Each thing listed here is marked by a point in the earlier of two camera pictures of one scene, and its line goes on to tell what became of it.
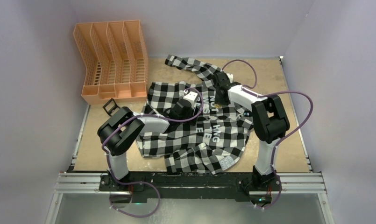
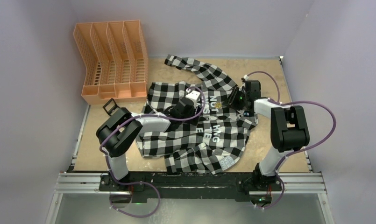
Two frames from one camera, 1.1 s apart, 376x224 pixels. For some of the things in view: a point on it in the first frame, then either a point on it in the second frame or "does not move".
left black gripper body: [191, 113] does not move
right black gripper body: [218, 101] → [238, 99]
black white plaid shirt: [211, 143] does not move
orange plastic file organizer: [115, 59] does not move
